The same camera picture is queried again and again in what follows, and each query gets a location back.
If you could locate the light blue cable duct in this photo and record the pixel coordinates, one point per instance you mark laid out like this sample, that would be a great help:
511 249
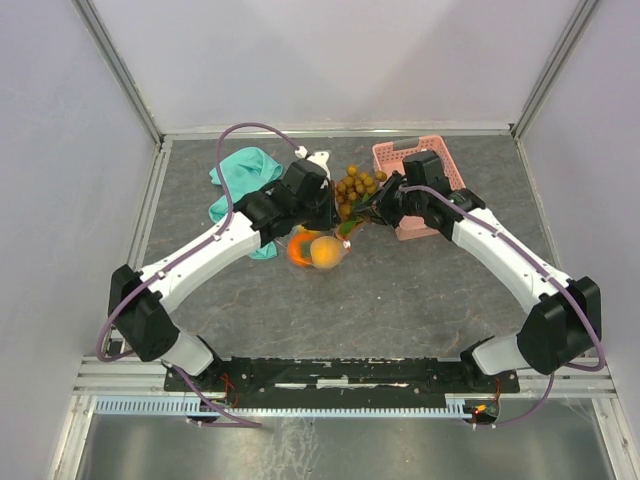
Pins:
193 407

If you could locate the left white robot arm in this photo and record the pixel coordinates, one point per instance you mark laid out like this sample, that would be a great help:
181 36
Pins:
141 302

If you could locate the pink plastic basket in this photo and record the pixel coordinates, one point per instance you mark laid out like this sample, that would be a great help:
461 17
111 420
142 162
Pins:
424 161

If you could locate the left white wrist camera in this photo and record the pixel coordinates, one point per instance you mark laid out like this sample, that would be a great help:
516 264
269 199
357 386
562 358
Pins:
318 157

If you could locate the brown longan bunch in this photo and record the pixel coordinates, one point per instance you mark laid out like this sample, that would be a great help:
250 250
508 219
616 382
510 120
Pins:
355 189

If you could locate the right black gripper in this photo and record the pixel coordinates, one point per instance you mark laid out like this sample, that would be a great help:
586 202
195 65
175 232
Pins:
381 207

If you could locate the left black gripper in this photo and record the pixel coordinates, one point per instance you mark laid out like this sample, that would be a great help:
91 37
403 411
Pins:
331 218

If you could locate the teal cloth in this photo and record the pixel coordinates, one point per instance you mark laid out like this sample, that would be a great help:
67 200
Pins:
245 171

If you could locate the orange persimmon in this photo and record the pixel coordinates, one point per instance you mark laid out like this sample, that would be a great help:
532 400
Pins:
299 248

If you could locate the yellow orange peach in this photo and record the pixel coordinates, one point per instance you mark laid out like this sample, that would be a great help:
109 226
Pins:
327 252

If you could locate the clear zip top bag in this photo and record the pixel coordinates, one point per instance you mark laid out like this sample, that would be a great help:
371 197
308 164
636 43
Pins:
348 242

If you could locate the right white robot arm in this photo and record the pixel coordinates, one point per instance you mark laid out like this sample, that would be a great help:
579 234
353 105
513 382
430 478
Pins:
563 314

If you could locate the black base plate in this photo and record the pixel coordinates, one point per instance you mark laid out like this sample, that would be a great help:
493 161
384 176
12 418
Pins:
245 382

